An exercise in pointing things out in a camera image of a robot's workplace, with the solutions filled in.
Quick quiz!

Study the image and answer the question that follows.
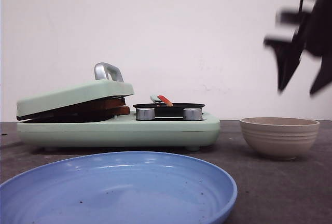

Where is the left silver control knob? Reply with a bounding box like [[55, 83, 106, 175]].
[[136, 107, 155, 121]]

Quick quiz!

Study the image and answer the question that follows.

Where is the right silver control knob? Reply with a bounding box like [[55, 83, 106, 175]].
[[183, 108, 202, 121]]

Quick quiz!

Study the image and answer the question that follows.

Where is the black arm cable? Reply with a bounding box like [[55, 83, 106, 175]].
[[290, 0, 308, 48]]

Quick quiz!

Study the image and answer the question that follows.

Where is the orange toy shrimp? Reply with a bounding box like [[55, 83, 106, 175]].
[[157, 95, 173, 107]]

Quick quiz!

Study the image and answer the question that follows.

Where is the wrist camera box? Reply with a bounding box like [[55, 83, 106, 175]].
[[264, 9, 312, 48]]

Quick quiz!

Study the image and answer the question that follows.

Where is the breakfast maker hinged lid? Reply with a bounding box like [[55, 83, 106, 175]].
[[16, 62, 134, 120]]

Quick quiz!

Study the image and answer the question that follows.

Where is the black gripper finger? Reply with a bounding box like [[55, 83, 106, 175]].
[[273, 42, 303, 92], [309, 52, 331, 95]]

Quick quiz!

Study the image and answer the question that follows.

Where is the blue round plate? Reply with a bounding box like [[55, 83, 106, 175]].
[[1, 151, 238, 223]]

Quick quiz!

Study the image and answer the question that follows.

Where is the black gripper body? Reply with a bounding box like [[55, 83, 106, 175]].
[[299, 0, 331, 57]]

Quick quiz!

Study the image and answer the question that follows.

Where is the mint green breakfast maker base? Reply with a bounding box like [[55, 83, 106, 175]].
[[17, 112, 220, 150]]

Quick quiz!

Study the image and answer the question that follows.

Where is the black round frying pan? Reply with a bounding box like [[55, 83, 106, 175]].
[[133, 95, 205, 117]]

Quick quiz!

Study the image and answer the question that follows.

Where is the silver control knob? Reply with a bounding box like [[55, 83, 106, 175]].
[[183, 108, 202, 121], [136, 107, 155, 121]]

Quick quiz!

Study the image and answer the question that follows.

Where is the white bread slice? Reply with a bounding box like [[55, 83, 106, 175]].
[[103, 97, 126, 109], [109, 106, 130, 116]]

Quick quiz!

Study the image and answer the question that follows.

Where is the beige ribbed bowl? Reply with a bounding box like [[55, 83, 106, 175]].
[[240, 117, 320, 160]]

